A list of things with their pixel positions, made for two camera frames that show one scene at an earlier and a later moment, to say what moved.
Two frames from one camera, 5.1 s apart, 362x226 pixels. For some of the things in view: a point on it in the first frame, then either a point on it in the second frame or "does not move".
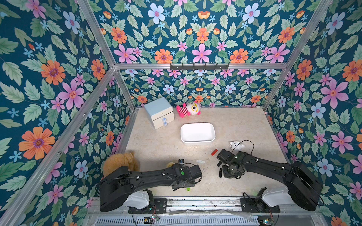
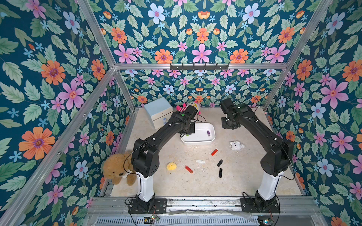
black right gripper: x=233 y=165 to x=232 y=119
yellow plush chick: x=170 y=164 does not move
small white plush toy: x=236 y=145 does not move
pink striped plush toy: x=192 y=108 does not move
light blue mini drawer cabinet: x=161 y=112 does not move
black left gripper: x=191 y=183 to x=192 y=129
